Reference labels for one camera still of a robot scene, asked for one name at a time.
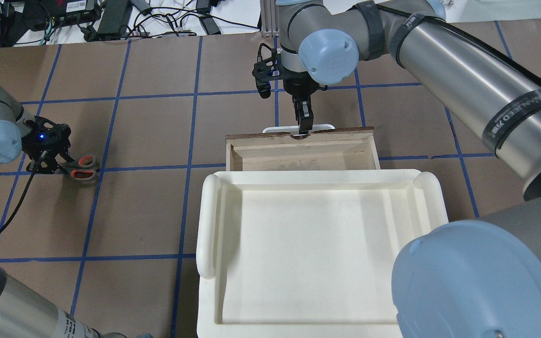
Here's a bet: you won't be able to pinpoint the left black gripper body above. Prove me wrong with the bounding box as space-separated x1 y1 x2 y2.
22 117 72 162

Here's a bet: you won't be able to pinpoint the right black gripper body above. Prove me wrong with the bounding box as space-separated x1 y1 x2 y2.
283 77 319 99

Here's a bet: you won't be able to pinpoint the grey orange scissors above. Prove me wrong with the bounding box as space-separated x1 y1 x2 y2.
61 155 99 183

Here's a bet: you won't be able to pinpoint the wooden drawer with white handle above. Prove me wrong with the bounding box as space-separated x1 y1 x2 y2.
225 127 380 171

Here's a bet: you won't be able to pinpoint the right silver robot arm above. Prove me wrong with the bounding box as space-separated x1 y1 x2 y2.
276 0 541 338

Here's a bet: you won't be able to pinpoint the cream plastic storage box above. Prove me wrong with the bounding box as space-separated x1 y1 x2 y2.
196 169 448 338

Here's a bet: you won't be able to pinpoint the black power adapter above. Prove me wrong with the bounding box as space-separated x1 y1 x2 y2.
96 0 132 41

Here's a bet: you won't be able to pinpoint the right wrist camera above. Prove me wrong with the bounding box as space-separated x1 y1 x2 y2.
252 43 281 99

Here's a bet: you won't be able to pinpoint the aluminium frame post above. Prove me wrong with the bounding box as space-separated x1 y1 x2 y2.
260 0 280 37

